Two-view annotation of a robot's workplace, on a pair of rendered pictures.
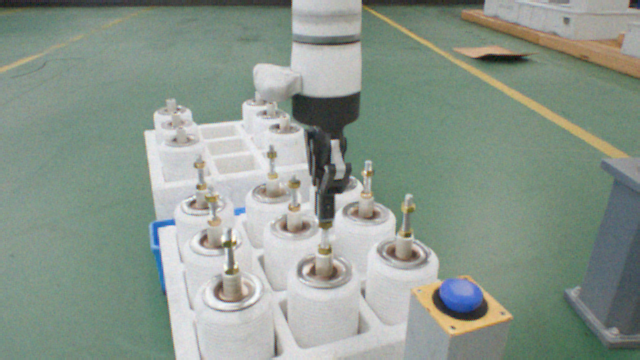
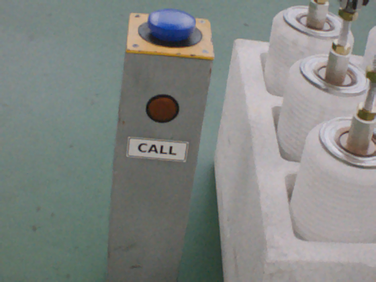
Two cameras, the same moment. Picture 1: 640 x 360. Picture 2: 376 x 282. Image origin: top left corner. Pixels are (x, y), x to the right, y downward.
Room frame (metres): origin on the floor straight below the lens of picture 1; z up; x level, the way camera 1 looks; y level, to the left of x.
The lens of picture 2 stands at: (0.54, -0.75, 0.63)
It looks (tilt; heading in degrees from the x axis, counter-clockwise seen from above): 34 degrees down; 103
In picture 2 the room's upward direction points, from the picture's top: 9 degrees clockwise
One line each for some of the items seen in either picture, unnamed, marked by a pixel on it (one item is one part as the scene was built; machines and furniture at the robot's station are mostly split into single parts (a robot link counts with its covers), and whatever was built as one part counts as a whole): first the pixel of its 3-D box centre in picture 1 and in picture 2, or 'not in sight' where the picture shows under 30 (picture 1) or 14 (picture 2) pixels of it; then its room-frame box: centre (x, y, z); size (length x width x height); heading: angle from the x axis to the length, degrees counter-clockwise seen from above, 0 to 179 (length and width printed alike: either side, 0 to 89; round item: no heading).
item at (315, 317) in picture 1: (322, 325); (317, 150); (0.50, -0.02, 0.16); 0.10 x 0.10 x 0.18
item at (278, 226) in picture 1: (294, 226); not in sight; (0.62, 0.02, 0.25); 0.08 x 0.08 x 0.01
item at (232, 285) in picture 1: (232, 282); (317, 13); (0.46, 0.09, 0.26); 0.02 x 0.02 x 0.03
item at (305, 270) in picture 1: (324, 271); (335, 75); (0.51, -0.02, 0.25); 0.08 x 0.08 x 0.01
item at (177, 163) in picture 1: (186, 178); not in sight; (0.98, 0.28, 0.16); 0.10 x 0.10 x 0.18
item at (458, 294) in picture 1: (460, 297); (170, 27); (0.37, -0.15, 0.32); 0.04 x 0.04 x 0.02
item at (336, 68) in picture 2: (324, 262); (337, 64); (0.51, -0.02, 0.26); 0.02 x 0.02 x 0.03
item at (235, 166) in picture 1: (230, 178); not in sight; (1.13, 0.21, 0.09); 0.39 x 0.39 x 0.18; 20
